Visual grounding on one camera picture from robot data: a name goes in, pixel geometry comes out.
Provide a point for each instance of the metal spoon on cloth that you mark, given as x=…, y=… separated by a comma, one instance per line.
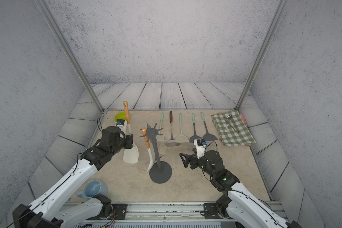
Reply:
x=229, y=126

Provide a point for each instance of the green checkered cloth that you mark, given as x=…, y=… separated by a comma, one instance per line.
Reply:
x=232, y=130

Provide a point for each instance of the cream spatula mint handle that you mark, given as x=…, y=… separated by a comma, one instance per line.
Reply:
x=181, y=138
x=160, y=137

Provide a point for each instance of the grey spatula mint handle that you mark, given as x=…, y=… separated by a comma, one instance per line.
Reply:
x=208, y=136

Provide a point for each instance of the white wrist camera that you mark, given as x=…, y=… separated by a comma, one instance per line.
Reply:
x=122, y=124
x=200, y=147

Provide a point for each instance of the left frame post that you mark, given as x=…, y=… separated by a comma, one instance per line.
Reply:
x=53, y=25

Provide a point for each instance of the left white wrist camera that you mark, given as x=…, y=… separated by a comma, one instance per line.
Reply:
x=122, y=124

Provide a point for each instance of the grey spoon mint handle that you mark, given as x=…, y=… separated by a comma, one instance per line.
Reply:
x=195, y=136

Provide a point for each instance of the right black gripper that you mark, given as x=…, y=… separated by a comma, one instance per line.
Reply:
x=189, y=158

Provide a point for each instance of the cream turner wooden handle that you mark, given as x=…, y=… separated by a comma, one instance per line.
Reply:
x=130, y=155

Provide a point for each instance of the grey utensil rack stand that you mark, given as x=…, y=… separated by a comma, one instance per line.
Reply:
x=163, y=171

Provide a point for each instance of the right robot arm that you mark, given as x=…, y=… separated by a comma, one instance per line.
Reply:
x=239, y=193

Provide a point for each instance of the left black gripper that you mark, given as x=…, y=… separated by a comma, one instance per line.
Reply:
x=129, y=140

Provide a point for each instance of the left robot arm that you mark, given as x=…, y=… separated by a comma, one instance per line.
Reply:
x=45, y=211

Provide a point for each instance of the grey ladle brown handle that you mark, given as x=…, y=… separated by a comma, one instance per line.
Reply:
x=172, y=142

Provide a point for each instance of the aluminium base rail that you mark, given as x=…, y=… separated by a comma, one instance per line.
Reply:
x=166, y=215

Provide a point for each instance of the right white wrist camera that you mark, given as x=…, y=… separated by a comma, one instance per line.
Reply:
x=200, y=147

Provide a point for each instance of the light blue cup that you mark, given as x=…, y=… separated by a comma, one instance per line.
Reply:
x=92, y=188

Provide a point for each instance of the pink board under cloth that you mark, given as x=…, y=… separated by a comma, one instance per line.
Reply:
x=244, y=119

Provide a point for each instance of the green plastic bowl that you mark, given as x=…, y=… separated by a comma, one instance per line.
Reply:
x=120, y=115

